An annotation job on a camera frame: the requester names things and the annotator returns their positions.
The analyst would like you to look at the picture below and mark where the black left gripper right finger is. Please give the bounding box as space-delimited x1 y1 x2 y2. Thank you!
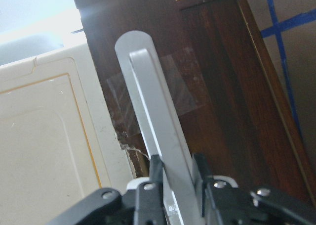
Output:
192 153 316 225

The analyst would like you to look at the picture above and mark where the cream plastic storage box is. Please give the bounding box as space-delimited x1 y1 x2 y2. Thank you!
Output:
0 43 133 225

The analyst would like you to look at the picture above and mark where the brown paper table mat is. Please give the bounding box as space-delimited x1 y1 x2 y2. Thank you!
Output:
247 0 316 170

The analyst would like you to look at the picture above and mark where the dark wooden drawer cabinet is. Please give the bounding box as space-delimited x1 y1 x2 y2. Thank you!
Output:
175 0 316 205

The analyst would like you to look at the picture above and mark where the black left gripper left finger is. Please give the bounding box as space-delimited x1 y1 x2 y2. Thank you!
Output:
49 155 165 225

